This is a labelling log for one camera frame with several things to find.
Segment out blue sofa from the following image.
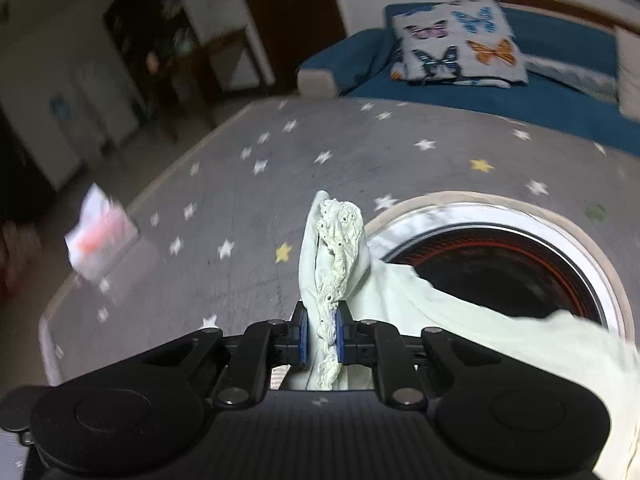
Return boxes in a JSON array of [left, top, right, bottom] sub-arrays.
[[296, 2, 640, 159]]

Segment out white refrigerator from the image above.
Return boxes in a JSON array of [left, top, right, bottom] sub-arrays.
[[75, 54, 139, 152]]

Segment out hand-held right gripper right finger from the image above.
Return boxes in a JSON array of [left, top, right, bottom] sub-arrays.
[[334, 307, 495, 407]]

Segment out pale green t-shirt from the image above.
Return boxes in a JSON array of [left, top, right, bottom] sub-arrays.
[[276, 190, 640, 480]]

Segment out dark wooden shelf cabinet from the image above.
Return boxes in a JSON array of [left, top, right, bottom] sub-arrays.
[[102, 0, 221, 132]]

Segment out round built-in induction cooktop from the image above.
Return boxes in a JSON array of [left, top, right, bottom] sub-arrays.
[[367, 190, 634, 347]]

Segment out grey star-printed tablecloth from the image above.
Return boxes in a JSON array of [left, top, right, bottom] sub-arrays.
[[39, 96, 640, 389]]

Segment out butterfly print pillow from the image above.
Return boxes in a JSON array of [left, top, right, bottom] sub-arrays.
[[390, 0, 530, 89]]

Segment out dark wooden side table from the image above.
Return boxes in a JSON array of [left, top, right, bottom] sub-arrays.
[[165, 25, 277, 142]]

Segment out dark wooden door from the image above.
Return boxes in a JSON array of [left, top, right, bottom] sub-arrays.
[[235, 0, 349, 97]]

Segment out beige cushion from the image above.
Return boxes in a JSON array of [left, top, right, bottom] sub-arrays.
[[614, 27, 640, 121]]

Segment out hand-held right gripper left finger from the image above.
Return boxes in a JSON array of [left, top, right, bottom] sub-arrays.
[[150, 301, 309, 408]]

